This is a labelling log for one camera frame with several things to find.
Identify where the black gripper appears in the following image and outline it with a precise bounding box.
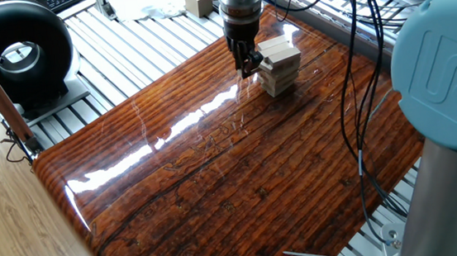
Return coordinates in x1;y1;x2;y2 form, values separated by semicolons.
222;16;266;81

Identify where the grey aluminium beam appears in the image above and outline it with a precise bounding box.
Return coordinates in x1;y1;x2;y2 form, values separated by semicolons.
262;0;397;75

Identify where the white crumpled cloth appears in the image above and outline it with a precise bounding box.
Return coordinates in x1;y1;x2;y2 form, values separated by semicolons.
108;0;189;25

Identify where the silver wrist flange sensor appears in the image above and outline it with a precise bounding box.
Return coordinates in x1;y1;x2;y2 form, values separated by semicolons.
218;0;268;26

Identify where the wooden puzzle cube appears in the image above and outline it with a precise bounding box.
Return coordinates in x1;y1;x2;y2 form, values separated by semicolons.
183;0;216;20

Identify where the thin black dangling cable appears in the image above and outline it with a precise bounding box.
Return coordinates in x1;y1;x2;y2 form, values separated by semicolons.
0;124;35;176

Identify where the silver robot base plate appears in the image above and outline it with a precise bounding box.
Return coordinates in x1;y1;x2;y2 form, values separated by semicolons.
380;222;407;256

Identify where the aluminium frame post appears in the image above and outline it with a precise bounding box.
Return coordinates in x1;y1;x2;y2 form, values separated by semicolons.
92;0;119;23

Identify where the wooden jenga block tower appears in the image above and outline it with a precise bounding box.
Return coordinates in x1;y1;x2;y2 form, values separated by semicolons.
252;33;306;100

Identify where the grey sheathed cable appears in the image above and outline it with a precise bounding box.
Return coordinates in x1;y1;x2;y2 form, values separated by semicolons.
351;87;402;175

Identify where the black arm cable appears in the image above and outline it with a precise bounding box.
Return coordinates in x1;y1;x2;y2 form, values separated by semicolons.
262;0;412;255

